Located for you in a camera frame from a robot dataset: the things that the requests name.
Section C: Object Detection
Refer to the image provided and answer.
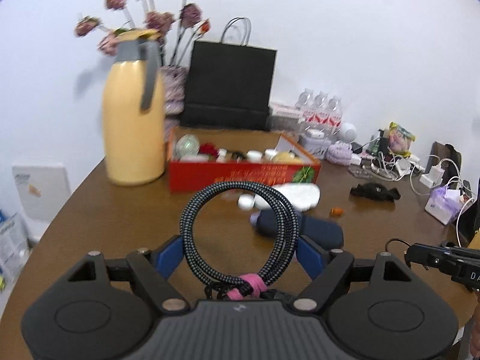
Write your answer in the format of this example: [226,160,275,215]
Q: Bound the yellow thermos jug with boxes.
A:
[102,29,166,186]

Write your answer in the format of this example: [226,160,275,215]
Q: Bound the decorated tin box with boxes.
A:
[298,133,332,159]

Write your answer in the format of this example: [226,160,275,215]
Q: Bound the alpaca plush toy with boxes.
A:
[272,151,304,165]

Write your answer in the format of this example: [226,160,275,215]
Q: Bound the black phone stand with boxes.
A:
[454,179,480,248]

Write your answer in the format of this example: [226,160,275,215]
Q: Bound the left water bottle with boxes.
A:
[295,88,315,133]

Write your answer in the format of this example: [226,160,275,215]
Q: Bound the white round jar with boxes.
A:
[247,150,263,164]

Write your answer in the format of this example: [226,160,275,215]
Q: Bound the braided black cable coil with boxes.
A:
[179,180,301,302]

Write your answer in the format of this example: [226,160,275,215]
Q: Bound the black glove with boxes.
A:
[350,183,401,203]

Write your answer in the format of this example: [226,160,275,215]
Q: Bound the green ball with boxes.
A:
[175,134,200,159]

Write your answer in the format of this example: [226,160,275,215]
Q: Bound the purple scrunchie towel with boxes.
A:
[325,141,353,167]

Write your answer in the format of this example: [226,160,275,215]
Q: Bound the translucent plastic container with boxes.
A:
[180,154,210,163]

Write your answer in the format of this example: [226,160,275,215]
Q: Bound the purple cloth pouch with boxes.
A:
[250,211,261,227]

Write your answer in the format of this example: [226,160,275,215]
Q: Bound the dried pink flowers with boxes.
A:
[74,0,211,68]

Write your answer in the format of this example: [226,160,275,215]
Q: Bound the blue white paper bags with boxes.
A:
[0,213,30,284]

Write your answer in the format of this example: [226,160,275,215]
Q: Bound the middle water bottle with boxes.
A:
[312,91,329,133]

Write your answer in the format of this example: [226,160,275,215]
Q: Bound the red cardboard box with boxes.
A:
[168,127,321,193]

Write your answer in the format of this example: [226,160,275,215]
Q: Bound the snack packet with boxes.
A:
[387,122,416,157]

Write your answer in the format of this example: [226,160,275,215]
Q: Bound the person right hand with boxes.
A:
[469,304,480,358]

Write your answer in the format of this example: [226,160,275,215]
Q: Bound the tangled white cables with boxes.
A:
[350,145,478,211]

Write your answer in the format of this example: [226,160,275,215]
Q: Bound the right water bottle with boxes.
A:
[327,96,343,138]

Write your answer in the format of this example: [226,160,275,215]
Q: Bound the white earbuds case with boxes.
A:
[305,128,325,139]

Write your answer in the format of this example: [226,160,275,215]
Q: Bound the navy blue pouch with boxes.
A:
[252,210,344,250]

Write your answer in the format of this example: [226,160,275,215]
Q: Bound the red flower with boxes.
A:
[199,142,218,158]

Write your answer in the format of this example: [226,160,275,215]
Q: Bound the water bottle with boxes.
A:
[312,91,329,133]
[295,88,315,133]
[327,96,343,138]

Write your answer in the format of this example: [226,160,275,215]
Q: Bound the purple tissue pack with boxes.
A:
[425,185,468,225]

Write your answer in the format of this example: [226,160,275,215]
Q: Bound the black paper bag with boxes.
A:
[180,17,277,131]

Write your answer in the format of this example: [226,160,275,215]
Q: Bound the white cloth bag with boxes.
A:
[238,183,320,212]

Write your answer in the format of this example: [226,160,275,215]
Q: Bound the white round speaker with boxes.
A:
[337,122,357,143]

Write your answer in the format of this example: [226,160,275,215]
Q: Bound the small orange object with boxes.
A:
[329,207,344,217]

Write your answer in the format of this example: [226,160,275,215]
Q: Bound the clear container with white lid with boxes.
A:
[267,103,305,141]

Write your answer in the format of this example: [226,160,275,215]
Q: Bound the purple ribbed vase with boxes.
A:
[160,67,188,141]

